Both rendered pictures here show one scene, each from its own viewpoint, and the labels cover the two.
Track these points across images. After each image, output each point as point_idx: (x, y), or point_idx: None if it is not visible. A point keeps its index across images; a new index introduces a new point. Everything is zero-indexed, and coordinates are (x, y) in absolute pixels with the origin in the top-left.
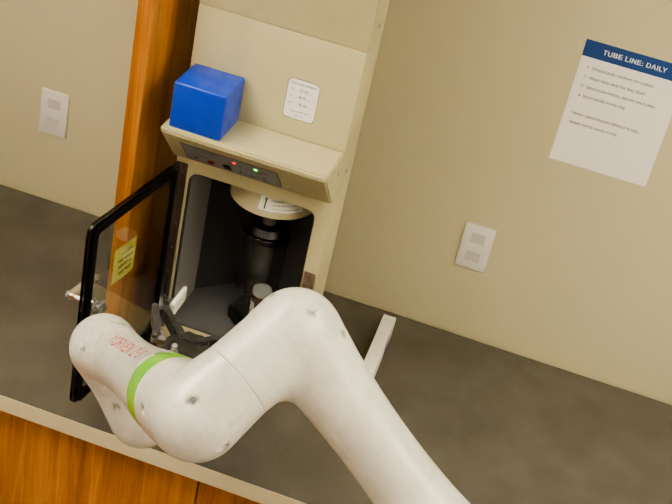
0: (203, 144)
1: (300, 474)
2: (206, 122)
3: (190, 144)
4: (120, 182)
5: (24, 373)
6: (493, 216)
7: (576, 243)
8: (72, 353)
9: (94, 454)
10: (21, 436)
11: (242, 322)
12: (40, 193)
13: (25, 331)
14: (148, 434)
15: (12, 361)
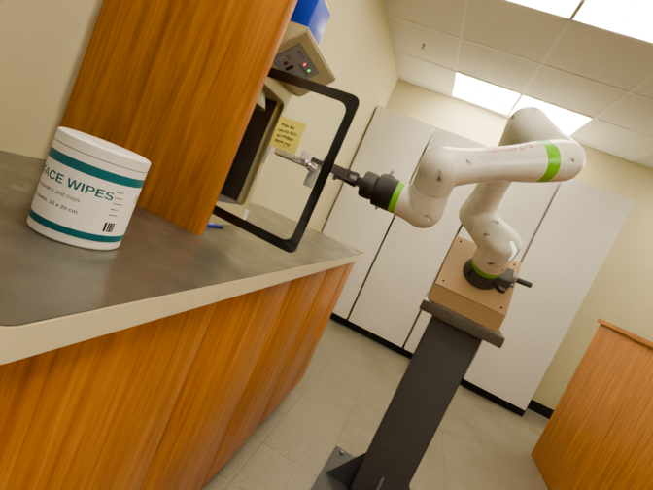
0: (315, 47)
1: (306, 253)
2: (319, 30)
3: (304, 46)
4: (263, 72)
5: (222, 260)
6: None
7: None
8: (458, 170)
9: (259, 297)
10: (227, 316)
11: (546, 120)
12: None
13: (155, 235)
14: (567, 173)
15: (203, 256)
